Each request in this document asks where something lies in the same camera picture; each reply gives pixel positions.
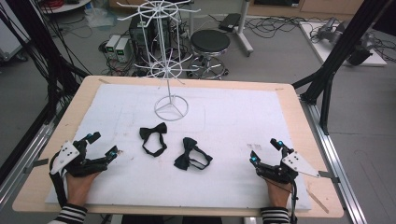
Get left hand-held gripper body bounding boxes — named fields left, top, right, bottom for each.
left=49, top=138, right=110, bottom=179

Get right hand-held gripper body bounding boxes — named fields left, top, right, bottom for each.
left=257, top=145, right=322, bottom=185

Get black bow tie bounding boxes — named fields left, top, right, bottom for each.
left=138, top=121, right=168, bottom=158
left=173, top=136, right=214, bottom=172

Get white wire rack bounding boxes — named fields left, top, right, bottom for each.
left=116, top=0, right=202, bottom=122

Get person's right hand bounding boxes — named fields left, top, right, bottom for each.
left=263, top=178, right=293, bottom=209

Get person's left hand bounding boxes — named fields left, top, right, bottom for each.
left=65, top=172, right=101, bottom=207

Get white foam mat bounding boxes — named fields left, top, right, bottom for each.
left=45, top=83, right=313, bottom=211

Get wooden stick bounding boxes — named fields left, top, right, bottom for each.
left=305, top=186, right=331, bottom=215

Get grey power supply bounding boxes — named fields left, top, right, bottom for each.
left=105, top=34, right=121, bottom=61
left=115, top=36, right=133, bottom=63

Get white floor platform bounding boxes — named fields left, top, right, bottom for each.
left=299, top=21, right=389, bottom=68

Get black computer tower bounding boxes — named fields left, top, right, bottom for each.
left=128, top=14, right=172, bottom=64

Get black metal stand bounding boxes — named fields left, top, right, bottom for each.
left=291, top=0, right=394, bottom=136
left=0, top=0, right=92, bottom=125

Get white legged wooden desk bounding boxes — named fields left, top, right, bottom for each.
left=235, top=0, right=255, bottom=58

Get black round stool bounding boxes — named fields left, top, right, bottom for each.
left=188, top=29, right=232, bottom=80

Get black device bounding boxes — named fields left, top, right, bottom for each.
left=346, top=32, right=376, bottom=67

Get grey device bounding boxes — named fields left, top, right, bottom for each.
left=317, top=17, right=347, bottom=45

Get black flat adapter box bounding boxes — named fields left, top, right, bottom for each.
left=218, top=12, right=243, bottom=33

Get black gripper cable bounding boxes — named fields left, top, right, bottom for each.
left=289, top=179, right=301, bottom=224
left=49, top=151, right=69, bottom=208

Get aluminium frame rail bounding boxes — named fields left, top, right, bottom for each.
left=0, top=116, right=64, bottom=206
left=299, top=94, right=370, bottom=224

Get floor cables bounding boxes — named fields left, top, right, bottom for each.
left=208, top=13, right=316, bottom=40

